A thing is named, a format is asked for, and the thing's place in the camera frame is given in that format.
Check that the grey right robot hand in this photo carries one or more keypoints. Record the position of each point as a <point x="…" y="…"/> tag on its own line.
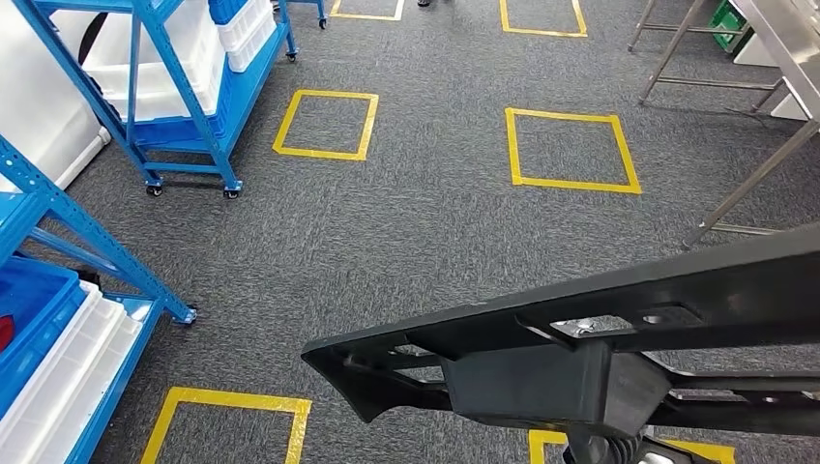
<point x="583" y="451"/>

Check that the black plastic plate bracket part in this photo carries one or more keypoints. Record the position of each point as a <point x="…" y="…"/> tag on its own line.
<point x="705" y="269"/>

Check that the blue wheeled shelf rack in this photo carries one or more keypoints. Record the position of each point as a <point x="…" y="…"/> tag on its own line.
<point x="319" y="9"/>
<point x="192" y="105"/>

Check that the blue steel shelf rack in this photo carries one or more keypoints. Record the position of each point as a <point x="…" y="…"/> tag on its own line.
<point x="77" y="223"/>

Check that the yellow floor tape square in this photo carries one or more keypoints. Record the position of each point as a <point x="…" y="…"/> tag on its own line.
<point x="237" y="399"/>
<point x="564" y="184"/>
<point x="327" y="95"/>

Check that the white cabinet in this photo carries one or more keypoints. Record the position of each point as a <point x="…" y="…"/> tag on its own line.
<point x="756" y="54"/>

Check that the green plastic crate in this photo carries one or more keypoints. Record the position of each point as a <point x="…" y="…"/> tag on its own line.
<point x="727" y="22"/>

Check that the steel side table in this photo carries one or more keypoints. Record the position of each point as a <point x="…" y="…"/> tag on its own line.
<point x="781" y="38"/>

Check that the small white plastic bin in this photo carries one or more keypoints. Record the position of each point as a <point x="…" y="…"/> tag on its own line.
<point x="256" y="54"/>
<point x="246" y="25"/>

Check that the large blue plastic bin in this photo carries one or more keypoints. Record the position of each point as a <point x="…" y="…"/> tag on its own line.
<point x="173" y="131"/>

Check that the large white plastic bin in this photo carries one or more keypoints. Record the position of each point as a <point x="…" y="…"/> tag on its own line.
<point x="179" y="58"/>

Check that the small blue plastic bin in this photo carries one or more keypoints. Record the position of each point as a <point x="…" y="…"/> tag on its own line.
<point x="224" y="9"/>

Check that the red cloth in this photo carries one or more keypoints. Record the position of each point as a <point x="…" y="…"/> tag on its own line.
<point x="5" y="333"/>

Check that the white car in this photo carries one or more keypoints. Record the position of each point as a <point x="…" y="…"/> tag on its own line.
<point x="32" y="96"/>

